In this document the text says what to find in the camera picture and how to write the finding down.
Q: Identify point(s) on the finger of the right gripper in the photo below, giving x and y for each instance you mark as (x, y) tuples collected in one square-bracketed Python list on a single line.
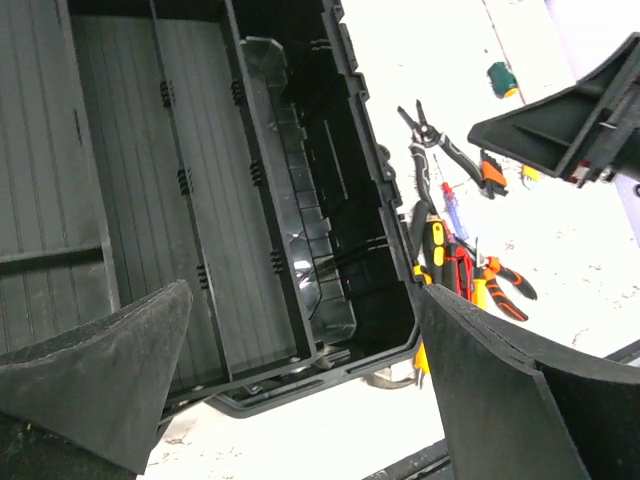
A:
[(584, 132)]

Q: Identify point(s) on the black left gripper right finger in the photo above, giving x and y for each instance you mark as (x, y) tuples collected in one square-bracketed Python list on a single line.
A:
[(516, 405)]

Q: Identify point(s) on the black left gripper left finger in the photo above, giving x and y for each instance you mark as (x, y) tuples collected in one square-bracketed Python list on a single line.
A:
[(89, 401)]

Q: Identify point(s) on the red black utility knife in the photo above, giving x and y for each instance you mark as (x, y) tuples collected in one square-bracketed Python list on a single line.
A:
[(458, 271)]

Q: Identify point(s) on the black plastic toolbox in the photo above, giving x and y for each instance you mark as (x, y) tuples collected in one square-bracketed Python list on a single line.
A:
[(224, 143)]

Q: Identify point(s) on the small yellow tool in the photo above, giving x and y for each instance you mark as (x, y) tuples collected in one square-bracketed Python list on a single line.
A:
[(530, 177)]

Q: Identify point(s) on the green stubby screwdriver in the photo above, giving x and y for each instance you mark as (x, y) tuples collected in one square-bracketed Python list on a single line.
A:
[(503, 81)]

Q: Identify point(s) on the orange black hex key set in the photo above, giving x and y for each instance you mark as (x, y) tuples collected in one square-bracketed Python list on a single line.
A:
[(494, 181)]

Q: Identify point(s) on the claw hammer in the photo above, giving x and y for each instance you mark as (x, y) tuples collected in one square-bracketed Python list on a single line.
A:
[(377, 381)]

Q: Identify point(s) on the red test pen screwdriver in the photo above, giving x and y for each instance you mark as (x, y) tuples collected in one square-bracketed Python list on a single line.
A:
[(452, 205)]

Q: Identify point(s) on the yellow black pruning shears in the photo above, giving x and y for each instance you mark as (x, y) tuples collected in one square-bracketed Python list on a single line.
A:
[(430, 263)]

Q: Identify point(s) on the yellow handle tool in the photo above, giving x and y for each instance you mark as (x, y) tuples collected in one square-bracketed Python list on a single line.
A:
[(479, 293)]

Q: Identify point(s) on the black grey wire stripper pliers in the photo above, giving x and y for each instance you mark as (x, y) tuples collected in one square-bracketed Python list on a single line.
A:
[(425, 136)]

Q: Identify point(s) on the ratchet wrench black handle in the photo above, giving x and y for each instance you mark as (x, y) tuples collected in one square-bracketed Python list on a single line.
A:
[(416, 227)]

